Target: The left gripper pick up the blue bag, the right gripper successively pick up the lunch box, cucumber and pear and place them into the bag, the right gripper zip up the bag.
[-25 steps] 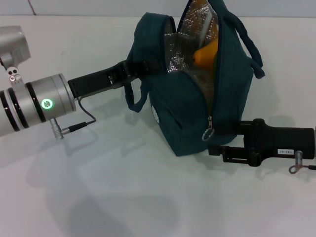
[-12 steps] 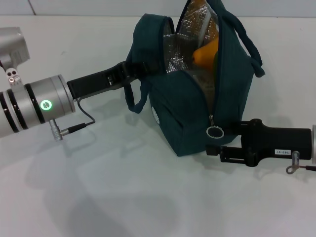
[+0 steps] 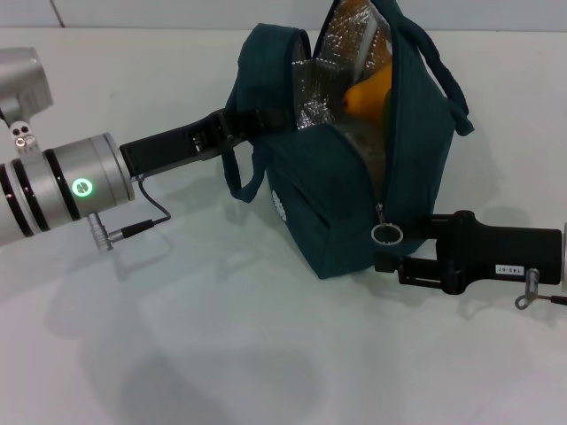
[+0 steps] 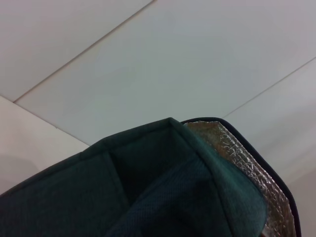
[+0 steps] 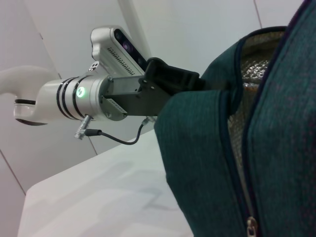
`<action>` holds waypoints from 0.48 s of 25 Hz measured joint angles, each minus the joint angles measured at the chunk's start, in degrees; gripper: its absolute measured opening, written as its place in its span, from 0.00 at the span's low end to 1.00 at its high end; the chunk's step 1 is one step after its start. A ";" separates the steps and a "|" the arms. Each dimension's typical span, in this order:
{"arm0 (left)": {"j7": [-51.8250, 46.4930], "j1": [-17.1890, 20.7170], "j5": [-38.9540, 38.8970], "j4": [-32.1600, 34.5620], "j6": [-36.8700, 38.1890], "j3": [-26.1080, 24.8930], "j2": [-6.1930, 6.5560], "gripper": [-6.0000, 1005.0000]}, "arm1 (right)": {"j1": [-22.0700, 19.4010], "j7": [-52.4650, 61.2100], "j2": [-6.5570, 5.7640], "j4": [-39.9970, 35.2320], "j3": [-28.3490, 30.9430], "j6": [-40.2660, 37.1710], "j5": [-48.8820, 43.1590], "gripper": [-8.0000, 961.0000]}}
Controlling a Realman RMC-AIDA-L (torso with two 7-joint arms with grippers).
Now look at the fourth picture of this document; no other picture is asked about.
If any dark teal insulated lunch bag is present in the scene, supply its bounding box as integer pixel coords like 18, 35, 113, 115
0, 117, 302, 237

